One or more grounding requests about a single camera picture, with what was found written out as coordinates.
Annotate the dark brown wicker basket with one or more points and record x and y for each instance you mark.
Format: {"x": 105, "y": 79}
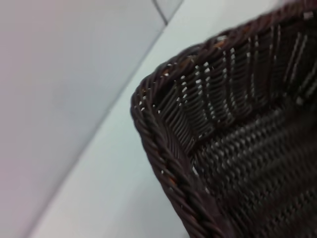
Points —
{"x": 247, "y": 161}

